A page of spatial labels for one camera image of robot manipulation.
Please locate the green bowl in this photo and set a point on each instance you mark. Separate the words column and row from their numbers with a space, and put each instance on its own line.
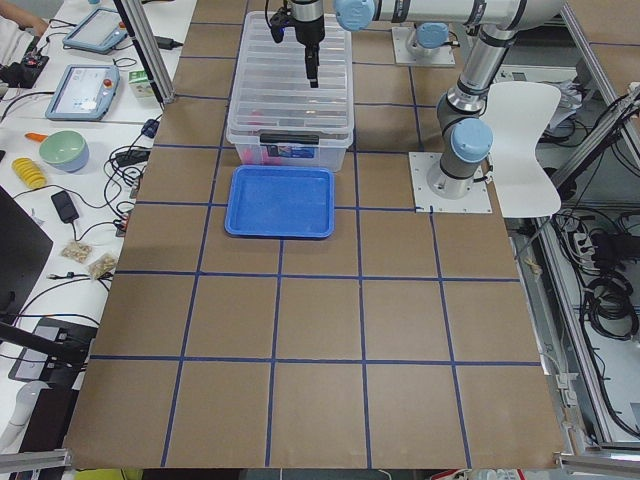
column 65, row 150

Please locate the white chair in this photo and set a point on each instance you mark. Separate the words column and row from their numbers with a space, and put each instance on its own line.
column 518, row 113

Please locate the green white carton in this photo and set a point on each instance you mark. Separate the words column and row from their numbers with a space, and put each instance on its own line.
column 139, row 84

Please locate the aluminium frame post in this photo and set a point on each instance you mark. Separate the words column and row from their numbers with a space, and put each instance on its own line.
column 139, row 30

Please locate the blue plastic tray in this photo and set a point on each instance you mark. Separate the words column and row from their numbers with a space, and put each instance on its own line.
column 281, row 202

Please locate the black power adapter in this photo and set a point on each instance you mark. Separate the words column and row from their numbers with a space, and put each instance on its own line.
column 64, row 207

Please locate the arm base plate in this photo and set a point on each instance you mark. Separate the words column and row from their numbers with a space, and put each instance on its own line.
column 443, row 58
column 435, row 192

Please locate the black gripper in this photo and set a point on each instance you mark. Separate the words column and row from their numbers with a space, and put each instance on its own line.
column 309, row 30

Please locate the snack bag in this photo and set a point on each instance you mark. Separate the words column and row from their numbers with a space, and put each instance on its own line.
column 105, row 264
column 76, row 251

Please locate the yellow toy corn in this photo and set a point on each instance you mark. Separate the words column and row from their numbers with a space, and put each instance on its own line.
column 29, row 173

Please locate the teach pendant tablet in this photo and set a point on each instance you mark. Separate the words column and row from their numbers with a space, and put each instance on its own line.
column 84, row 93
column 100, row 32

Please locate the black box latch handle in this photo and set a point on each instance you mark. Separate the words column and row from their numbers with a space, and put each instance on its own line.
column 285, row 138

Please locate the clear plastic box lid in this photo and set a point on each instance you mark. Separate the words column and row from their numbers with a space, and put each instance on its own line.
column 271, row 78

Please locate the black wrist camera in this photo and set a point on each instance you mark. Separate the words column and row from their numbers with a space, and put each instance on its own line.
column 279, row 22

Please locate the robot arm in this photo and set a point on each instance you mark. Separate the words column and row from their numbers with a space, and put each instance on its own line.
column 498, row 23
column 427, row 38

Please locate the orange toy carrot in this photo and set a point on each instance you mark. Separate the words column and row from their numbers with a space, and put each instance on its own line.
column 35, row 136

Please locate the clear plastic storage box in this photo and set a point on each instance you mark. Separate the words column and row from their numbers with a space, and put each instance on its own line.
column 328, row 154

